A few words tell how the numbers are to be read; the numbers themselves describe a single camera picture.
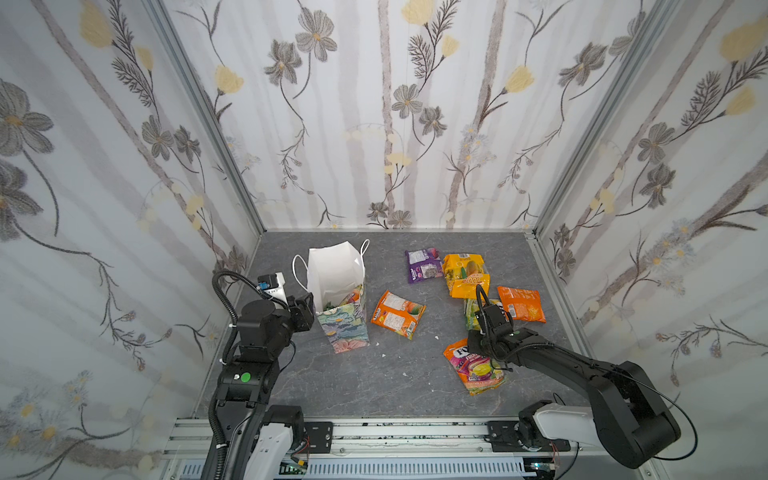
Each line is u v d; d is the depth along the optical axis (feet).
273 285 1.95
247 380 1.57
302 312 2.02
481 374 2.69
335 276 2.90
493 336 2.27
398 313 3.13
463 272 3.32
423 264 3.53
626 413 1.39
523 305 3.14
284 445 1.98
